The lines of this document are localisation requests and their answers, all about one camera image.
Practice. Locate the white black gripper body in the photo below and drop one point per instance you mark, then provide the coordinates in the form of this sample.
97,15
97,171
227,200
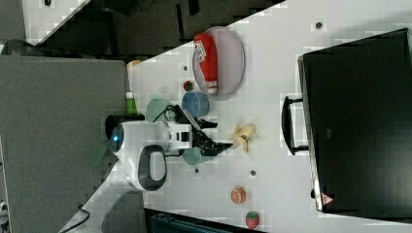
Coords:
184,131

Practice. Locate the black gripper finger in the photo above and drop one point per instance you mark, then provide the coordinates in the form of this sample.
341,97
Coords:
212,148
206,124

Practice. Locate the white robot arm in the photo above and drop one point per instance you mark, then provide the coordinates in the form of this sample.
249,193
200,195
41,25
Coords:
142,148

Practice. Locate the black toaster oven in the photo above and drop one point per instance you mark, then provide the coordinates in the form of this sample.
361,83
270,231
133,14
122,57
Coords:
356,99

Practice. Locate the teal cup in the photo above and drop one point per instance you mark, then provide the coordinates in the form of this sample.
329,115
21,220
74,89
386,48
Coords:
194,157

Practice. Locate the blue bowl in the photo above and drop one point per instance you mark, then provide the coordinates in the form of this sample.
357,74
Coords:
196,103

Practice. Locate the small strawberry near plate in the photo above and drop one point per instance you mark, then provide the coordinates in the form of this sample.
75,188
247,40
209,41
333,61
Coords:
188,86

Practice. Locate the green bottle white cap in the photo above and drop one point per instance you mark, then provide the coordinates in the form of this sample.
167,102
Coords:
130,103

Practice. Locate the orange slice toy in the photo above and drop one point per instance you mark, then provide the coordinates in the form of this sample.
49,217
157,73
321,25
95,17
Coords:
238,195

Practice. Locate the pink oval plate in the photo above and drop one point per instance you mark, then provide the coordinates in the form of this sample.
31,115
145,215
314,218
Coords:
230,64

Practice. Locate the red ketchup bottle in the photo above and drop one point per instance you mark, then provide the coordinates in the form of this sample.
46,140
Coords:
205,53

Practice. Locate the strawberry toy at edge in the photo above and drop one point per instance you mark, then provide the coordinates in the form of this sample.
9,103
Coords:
252,220

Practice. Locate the dark teal crate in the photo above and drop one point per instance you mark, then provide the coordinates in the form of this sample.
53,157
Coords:
169,224

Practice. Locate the grey partition panel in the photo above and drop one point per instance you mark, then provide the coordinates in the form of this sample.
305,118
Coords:
53,113

